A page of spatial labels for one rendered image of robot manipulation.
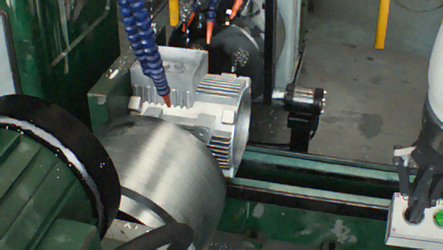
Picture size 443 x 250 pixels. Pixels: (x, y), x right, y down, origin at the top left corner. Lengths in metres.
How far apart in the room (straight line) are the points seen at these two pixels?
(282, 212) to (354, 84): 0.70
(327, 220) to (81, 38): 0.60
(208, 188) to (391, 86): 1.01
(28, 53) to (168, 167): 0.33
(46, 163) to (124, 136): 0.33
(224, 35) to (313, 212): 0.43
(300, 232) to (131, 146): 0.46
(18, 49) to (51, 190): 0.51
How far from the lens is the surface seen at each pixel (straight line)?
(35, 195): 0.46
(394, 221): 0.86
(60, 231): 0.46
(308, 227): 1.12
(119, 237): 0.67
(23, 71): 0.98
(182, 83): 1.01
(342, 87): 1.68
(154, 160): 0.78
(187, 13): 0.94
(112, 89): 0.98
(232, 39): 1.23
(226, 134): 1.00
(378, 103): 1.63
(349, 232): 1.12
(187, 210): 0.76
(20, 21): 0.94
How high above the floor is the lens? 1.63
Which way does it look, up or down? 34 degrees down
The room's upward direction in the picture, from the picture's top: straight up
